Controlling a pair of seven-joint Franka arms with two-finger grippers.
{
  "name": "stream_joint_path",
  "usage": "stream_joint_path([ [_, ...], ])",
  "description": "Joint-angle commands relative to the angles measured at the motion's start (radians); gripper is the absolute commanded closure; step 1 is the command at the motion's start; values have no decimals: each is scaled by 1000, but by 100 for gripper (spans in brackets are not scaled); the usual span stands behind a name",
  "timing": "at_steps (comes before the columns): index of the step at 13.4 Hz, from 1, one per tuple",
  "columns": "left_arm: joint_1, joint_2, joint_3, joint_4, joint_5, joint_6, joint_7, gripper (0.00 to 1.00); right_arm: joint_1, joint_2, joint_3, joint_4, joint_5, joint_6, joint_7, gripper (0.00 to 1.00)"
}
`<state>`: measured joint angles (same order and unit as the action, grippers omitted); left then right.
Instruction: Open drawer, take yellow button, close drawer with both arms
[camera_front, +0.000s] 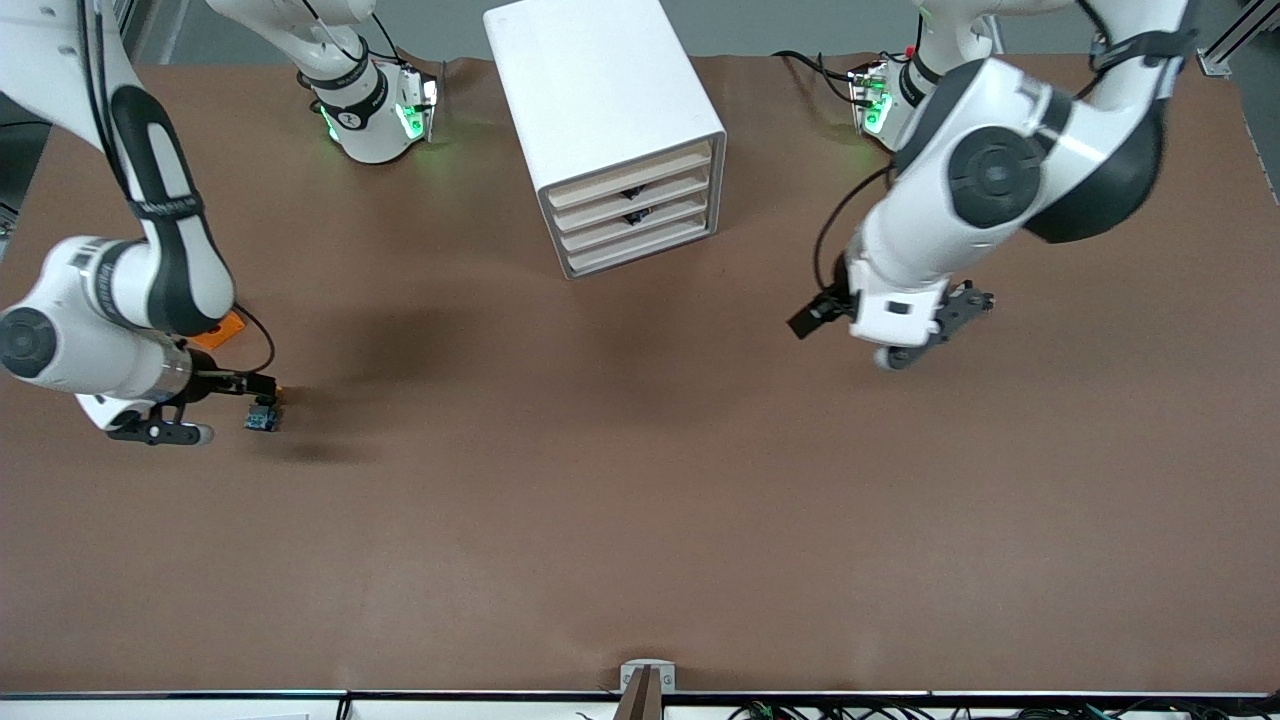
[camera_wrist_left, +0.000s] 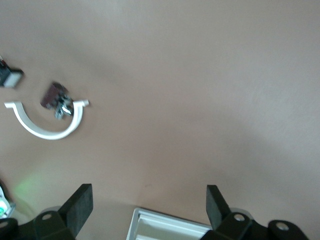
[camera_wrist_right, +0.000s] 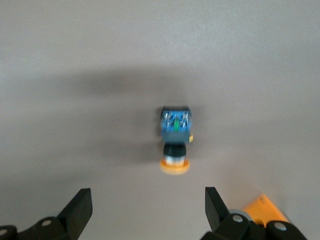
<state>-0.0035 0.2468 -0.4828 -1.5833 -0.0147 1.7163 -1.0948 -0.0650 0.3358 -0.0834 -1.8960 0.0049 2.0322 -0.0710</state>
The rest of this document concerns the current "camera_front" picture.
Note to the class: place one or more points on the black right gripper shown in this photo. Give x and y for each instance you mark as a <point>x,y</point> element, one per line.
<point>218,385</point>

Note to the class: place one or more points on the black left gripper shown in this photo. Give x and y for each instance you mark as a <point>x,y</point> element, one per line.
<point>826,309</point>

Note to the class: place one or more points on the orange cap push button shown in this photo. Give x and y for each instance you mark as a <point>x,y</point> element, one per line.
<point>262,418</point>

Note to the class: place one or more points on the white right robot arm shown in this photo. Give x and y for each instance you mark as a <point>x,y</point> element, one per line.
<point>170,250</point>

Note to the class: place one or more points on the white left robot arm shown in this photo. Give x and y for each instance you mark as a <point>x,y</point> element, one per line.
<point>1000,170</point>

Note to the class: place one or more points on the white drawer cabinet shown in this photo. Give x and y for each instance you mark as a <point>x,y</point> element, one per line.
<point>590,90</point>

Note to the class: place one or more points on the orange box with hole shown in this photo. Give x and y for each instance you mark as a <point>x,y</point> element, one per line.
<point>228,328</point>

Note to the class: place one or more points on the brown paper table cover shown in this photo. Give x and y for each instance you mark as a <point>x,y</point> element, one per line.
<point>600,480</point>

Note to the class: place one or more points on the white table edge rail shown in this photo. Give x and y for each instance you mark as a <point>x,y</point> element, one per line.
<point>200,708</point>

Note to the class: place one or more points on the aluminium frame profile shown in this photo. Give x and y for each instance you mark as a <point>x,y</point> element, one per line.
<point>125,30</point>
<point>1215,62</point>

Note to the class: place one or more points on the grey metal bracket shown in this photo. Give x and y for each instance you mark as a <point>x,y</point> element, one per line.
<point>630,675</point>

